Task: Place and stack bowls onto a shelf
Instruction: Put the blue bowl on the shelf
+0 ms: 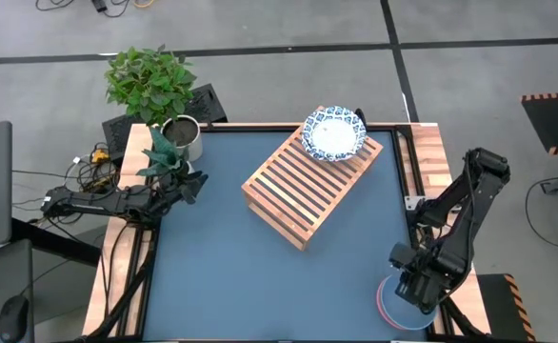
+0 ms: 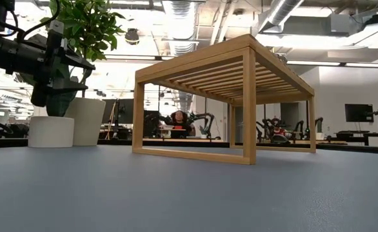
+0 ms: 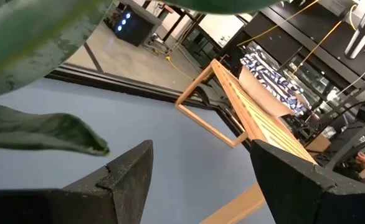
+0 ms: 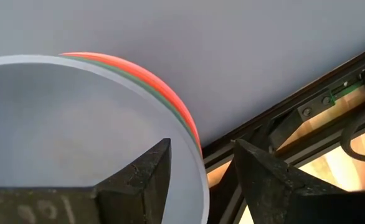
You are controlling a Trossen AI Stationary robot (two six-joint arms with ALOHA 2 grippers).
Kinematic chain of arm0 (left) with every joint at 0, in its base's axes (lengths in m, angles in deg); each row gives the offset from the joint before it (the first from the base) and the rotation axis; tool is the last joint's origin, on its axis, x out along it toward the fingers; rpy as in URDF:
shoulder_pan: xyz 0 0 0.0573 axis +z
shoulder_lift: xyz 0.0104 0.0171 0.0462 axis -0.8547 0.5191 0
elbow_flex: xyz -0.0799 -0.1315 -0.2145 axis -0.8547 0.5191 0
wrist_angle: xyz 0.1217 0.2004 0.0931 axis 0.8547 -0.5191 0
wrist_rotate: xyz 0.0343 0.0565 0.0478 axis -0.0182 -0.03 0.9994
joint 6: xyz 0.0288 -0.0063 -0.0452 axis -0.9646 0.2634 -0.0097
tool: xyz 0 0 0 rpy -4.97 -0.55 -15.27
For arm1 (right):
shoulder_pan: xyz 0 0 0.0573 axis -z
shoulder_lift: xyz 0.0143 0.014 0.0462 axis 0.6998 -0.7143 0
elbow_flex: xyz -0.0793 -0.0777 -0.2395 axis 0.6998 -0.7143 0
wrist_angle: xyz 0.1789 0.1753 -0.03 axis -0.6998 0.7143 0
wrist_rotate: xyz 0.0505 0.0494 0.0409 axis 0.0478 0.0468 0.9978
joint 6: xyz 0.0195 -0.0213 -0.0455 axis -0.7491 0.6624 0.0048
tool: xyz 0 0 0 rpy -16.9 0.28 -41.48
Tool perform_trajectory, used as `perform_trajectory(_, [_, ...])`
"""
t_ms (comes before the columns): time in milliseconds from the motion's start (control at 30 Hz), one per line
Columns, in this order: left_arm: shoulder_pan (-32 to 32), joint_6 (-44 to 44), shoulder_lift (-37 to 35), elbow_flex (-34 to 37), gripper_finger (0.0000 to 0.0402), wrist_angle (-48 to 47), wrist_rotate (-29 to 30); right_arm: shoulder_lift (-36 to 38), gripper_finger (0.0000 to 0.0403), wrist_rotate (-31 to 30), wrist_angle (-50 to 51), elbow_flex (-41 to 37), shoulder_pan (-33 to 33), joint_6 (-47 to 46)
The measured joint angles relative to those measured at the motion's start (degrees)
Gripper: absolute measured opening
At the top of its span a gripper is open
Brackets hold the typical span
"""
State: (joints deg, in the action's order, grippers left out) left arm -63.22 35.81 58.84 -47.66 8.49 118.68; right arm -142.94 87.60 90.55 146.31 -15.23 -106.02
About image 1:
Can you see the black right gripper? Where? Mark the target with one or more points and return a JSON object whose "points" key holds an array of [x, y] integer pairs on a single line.
{"points": [[417, 291]]}

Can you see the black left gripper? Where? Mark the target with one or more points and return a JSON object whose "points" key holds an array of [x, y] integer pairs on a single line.
{"points": [[169, 195]]}

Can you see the blue patterned paper bowl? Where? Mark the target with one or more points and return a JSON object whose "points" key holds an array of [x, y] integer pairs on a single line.
{"points": [[333, 135]]}

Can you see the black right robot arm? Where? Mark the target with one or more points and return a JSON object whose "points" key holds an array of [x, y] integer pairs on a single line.
{"points": [[479, 200]]}

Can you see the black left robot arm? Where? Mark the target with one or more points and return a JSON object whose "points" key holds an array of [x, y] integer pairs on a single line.
{"points": [[93, 202]]}

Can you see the wooden slatted shelf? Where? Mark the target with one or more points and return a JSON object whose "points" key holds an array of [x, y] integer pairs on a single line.
{"points": [[298, 190]]}

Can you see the pink plastic bowl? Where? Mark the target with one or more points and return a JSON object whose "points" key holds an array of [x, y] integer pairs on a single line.
{"points": [[378, 305]]}

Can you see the dark mottled leaf plant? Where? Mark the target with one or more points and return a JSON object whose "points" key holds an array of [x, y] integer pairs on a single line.
{"points": [[165, 152]]}

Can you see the white plant pot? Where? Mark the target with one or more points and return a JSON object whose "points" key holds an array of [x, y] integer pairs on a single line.
{"points": [[181, 133]]}

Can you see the black perforated panel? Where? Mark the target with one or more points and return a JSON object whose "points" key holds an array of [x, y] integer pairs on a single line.
{"points": [[207, 107]]}

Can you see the black hazard striped mat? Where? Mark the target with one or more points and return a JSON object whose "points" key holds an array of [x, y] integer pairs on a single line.
{"points": [[500, 309], [552, 121]]}

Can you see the leafy green plant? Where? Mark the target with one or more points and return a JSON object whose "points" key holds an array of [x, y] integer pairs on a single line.
{"points": [[148, 83]]}

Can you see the black power brick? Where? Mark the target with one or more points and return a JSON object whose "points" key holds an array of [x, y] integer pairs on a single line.
{"points": [[100, 5]]}

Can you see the black computer mouse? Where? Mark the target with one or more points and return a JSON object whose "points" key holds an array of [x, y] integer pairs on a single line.
{"points": [[13, 319]]}

